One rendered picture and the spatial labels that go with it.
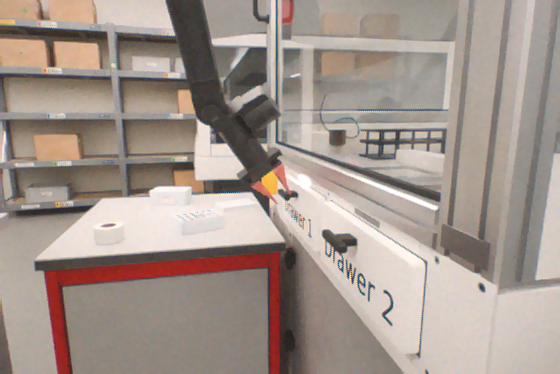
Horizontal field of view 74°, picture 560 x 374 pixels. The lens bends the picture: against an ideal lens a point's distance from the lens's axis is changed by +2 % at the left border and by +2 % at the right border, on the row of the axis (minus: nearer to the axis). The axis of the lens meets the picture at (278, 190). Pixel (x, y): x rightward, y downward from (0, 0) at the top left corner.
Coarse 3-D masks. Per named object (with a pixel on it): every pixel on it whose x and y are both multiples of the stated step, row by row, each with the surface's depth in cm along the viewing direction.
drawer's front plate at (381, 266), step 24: (336, 216) 59; (360, 240) 51; (384, 240) 46; (336, 264) 60; (360, 264) 51; (384, 264) 44; (408, 264) 39; (360, 288) 51; (384, 288) 45; (408, 288) 39; (408, 312) 40; (408, 336) 40
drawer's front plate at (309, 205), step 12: (288, 180) 90; (300, 192) 80; (312, 192) 74; (288, 204) 92; (300, 204) 80; (312, 204) 72; (288, 216) 92; (300, 216) 81; (312, 216) 72; (300, 228) 81; (312, 228) 72; (312, 240) 73
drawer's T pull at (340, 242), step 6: (324, 234) 54; (330, 234) 53; (336, 234) 53; (342, 234) 53; (348, 234) 53; (330, 240) 52; (336, 240) 50; (342, 240) 51; (348, 240) 51; (354, 240) 51; (336, 246) 50; (342, 246) 49; (348, 246) 52; (342, 252) 49
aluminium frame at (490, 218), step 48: (480, 0) 30; (528, 0) 26; (480, 48) 30; (528, 48) 26; (480, 96) 31; (528, 96) 27; (288, 144) 103; (480, 144) 31; (528, 144) 28; (336, 192) 63; (384, 192) 47; (432, 192) 40; (480, 192) 31; (528, 192) 29; (432, 240) 37; (480, 240) 31; (528, 240) 30
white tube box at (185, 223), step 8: (176, 216) 104; (184, 216) 104; (192, 216) 104; (200, 216) 105; (208, 216) 105; (216, 216) 105; (176, 224) 103; (184, 224) 100; (192, 224) 101; (200, 224) 102; (208, 224) 104; (216, 224) 105; (184, 232) 100; (192, 232) 101
